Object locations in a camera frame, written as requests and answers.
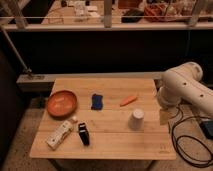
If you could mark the white ceramic cup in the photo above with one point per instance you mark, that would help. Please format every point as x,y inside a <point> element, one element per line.
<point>136,119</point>

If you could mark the metal railing frame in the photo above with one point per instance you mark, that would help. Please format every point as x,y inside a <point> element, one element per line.
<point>105,15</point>

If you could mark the orange carrot toy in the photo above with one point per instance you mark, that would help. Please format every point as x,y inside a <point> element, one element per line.
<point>128,100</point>

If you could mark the grey diagonal pole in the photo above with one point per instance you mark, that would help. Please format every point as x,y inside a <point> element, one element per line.
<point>26,69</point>

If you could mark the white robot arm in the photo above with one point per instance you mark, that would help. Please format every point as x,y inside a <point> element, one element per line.
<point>183,82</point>

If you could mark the orange wooden bowl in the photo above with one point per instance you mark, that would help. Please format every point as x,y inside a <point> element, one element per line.
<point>61,103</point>

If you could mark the black power adapter box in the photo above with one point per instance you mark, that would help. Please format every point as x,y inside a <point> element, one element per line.
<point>207,128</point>

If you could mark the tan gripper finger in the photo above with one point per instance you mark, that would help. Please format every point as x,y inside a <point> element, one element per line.
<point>164,116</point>

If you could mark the white carton bottle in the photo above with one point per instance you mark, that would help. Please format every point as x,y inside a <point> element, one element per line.
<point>60,134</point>

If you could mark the blue cloth piece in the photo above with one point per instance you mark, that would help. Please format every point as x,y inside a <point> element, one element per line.
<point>97,103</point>

